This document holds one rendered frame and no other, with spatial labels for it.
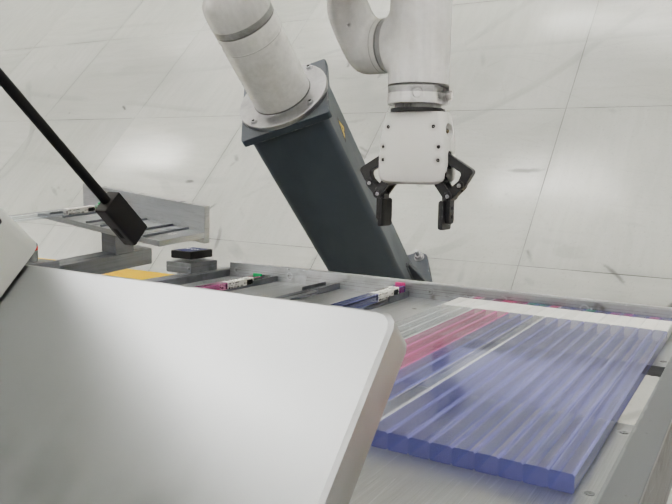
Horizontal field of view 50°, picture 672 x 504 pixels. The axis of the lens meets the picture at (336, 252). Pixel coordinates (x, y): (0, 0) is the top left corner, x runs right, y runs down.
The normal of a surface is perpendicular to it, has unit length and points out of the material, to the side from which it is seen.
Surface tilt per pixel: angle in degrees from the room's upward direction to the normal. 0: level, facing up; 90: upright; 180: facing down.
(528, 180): 0
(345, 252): 90
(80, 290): 0
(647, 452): 46
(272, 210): 0
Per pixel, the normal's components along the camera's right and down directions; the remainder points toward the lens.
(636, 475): 0.02, -0.99
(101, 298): -0.36, -0.62
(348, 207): 0.05, 0.73
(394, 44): -0.73, 0.07
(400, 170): -0.52, 0.19
